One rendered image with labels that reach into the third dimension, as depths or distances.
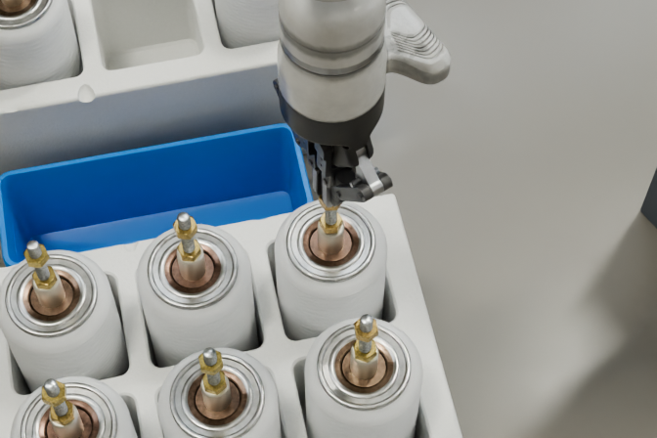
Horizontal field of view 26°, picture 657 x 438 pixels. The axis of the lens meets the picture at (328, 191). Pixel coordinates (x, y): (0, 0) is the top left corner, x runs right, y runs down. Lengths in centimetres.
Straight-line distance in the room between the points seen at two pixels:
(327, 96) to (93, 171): 52
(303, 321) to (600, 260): 39
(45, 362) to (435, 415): 33
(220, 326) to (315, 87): 32
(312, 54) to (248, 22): 47
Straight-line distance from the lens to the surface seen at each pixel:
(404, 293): 126
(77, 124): 142
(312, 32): 90
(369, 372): 114
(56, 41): 138
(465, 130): 156
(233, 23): 140
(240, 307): 120
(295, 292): 120
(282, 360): 123
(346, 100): 95
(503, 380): 143
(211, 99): 142
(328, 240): 118
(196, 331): 119
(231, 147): 143
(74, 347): 119
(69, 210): 148
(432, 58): 98
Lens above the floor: 131
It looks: 60 degrees down
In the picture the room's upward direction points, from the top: straight up
